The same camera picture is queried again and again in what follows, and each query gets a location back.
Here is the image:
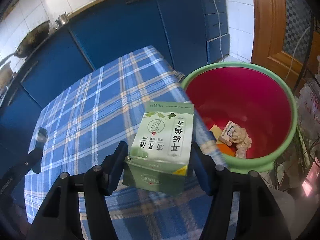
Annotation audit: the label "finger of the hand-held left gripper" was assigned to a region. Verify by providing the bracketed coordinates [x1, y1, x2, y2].
[15, 127, 48, 180]

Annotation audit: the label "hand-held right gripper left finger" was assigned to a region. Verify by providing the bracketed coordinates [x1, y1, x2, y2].
[26, 141, 129, 240]

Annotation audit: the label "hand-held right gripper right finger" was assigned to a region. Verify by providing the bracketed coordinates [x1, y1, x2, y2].
[191, 142, 298, 240]

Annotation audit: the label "cream foam block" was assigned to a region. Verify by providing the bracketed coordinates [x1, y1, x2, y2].
[209, 124, 224, 139]

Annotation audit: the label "white medicine box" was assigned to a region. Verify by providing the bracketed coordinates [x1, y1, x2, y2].
[219, 120, 238, 145]

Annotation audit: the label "white tissue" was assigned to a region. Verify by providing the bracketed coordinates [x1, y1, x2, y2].
[235, 140, 252, 158]

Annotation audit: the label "cream tissue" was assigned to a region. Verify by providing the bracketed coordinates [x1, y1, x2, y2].
[231, 126, 249, 144]

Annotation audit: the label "green medicine box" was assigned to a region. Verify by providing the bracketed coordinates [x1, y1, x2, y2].
[122, 101, 195, 195]

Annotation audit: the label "green red plastic bucket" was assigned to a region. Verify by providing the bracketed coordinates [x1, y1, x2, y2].
[180, 62, 298, 173]

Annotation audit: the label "blue plaid tablecloth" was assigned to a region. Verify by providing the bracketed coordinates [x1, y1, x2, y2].
[24, 45, 230, 240]

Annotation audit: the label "green plant leaves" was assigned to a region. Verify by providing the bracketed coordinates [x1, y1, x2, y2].
[272, 130, 320, 188]

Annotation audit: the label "dark metal wok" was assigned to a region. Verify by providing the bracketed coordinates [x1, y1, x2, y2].
[0, 20, 52, 64]

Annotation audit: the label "clear plastic bag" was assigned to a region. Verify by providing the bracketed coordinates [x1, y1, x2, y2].
[297, 80, 320, 130]

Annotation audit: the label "steel kettle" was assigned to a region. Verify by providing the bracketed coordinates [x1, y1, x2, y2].
[55, 11, 72, 28]

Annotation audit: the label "blue kitchen base cabinet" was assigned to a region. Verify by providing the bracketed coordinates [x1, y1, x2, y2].
[0, 0, 229, 155]

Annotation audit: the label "wooden door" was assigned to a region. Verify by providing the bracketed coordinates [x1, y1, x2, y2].
[250, 0, 320, 88]

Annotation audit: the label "white power cable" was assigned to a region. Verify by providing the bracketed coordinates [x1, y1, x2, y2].
[200, 0, 225, 58]

